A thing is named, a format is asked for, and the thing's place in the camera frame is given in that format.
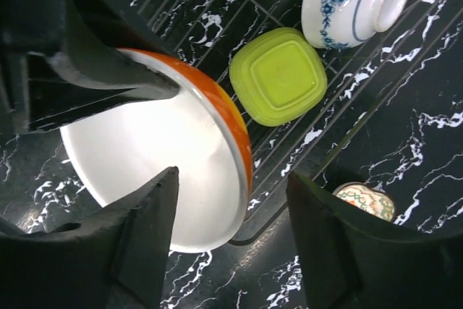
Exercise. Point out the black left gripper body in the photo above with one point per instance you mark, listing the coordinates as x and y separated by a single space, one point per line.
28 28

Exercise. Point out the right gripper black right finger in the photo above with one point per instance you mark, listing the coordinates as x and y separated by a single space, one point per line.
352 259

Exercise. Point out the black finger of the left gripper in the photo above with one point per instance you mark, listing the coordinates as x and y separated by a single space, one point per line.
85 76

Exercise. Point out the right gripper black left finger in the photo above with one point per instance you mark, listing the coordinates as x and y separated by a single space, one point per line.
123 247

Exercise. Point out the white top bowl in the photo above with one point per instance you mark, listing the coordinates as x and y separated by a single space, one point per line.
278 77

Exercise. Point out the blue white patterned bowl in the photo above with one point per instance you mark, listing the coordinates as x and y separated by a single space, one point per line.
341 24

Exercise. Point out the colourful patterned small bowl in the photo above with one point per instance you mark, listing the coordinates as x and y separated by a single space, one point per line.
367 199

